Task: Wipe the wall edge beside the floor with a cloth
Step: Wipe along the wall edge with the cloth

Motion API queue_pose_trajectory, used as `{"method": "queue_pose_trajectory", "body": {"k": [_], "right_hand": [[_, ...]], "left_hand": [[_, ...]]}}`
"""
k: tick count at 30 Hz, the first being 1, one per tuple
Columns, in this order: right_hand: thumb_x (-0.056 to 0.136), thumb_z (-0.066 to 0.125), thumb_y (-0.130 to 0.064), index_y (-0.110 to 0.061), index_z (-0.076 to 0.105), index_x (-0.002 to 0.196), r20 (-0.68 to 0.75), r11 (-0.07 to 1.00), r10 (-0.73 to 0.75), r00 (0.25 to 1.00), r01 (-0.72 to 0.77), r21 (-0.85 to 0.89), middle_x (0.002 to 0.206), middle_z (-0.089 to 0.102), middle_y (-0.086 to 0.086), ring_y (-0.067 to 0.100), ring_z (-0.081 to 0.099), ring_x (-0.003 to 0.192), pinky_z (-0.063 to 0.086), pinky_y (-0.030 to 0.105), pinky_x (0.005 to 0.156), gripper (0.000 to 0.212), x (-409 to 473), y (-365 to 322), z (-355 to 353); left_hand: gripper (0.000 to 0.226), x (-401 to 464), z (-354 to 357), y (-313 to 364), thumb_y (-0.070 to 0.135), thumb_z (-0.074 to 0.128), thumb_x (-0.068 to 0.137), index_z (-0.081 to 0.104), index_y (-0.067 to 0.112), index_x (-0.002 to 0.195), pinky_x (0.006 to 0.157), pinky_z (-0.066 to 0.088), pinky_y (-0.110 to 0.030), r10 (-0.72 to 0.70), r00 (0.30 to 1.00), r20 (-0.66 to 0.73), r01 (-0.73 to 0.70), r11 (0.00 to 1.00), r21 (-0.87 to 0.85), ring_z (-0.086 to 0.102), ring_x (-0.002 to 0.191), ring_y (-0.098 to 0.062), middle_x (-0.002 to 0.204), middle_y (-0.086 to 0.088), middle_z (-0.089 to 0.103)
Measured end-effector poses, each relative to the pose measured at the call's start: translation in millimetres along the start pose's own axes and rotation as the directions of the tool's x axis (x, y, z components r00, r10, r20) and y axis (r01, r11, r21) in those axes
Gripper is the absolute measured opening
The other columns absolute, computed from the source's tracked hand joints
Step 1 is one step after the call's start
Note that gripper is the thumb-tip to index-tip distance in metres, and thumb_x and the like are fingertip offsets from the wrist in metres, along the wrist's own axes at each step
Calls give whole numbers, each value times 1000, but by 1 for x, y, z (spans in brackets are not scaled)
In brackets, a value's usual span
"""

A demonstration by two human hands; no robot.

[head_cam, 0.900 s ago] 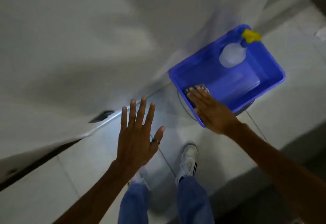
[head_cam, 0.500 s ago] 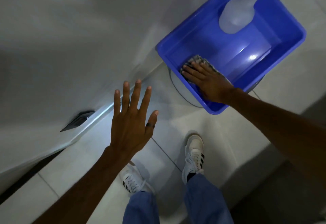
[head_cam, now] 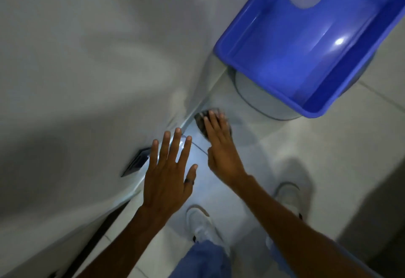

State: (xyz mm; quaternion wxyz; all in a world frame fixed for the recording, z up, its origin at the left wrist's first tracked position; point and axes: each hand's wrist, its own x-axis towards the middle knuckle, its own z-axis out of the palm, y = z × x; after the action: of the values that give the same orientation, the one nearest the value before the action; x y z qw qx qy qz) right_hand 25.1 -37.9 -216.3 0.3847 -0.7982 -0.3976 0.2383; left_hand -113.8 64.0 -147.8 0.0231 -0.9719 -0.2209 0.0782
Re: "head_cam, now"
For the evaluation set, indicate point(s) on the person's left forearm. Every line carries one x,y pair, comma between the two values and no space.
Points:
126,249

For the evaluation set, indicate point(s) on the white right shoe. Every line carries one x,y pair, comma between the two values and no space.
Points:
289,197

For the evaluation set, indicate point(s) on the person's left thumb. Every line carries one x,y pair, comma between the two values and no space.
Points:
190,178

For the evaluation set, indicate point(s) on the person's right thumb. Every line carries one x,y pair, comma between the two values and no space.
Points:
210,159

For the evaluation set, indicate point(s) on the person's left middle finger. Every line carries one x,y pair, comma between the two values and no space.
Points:
174,145

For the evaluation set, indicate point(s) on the person's left hand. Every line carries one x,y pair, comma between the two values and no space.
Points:
163,186

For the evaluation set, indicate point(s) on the blue trousers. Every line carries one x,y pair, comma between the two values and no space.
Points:
202,262

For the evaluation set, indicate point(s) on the blue plastic tub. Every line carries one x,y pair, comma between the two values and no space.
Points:
297,62

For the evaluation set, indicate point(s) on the round metal floor drain cover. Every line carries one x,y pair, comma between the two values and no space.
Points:
200,122

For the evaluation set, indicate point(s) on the white left shoe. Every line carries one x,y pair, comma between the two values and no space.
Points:
204,227

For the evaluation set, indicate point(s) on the white shoe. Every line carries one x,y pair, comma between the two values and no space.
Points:
289,197
204,227

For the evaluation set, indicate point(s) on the person's right middle finger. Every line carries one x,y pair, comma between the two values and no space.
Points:
216,122

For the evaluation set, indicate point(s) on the person's left little finger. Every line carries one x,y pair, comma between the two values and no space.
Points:
153,154

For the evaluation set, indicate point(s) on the person's right hand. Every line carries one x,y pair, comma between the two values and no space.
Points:
223,157

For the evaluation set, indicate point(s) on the person's right forearm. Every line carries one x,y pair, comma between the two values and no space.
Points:
294,236

